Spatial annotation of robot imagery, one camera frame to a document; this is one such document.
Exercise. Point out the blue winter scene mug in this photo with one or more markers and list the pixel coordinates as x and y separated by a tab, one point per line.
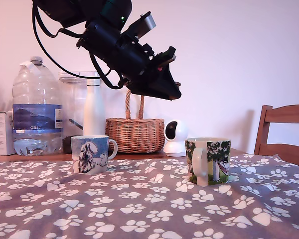
89	154

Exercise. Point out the small white round camera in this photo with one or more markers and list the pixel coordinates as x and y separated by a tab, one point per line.
180	130

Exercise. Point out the white metal bottle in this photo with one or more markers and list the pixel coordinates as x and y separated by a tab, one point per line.
94	109

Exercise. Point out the wooden chair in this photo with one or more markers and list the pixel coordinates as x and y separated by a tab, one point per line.
284	114

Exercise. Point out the white cardboard box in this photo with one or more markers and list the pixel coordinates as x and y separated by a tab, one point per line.
1	134

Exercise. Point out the green tree scene mug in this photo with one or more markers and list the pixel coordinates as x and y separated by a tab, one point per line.
214	161

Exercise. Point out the clear plastic jar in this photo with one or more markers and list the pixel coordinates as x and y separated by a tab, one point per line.
73	99

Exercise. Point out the large clear water bottle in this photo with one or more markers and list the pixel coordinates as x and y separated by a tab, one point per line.
36	99

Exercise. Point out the grey paw print cloth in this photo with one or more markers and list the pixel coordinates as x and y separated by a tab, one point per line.
139	206

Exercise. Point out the grey camera box on bracket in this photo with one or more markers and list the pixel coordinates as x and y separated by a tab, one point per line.
147	23

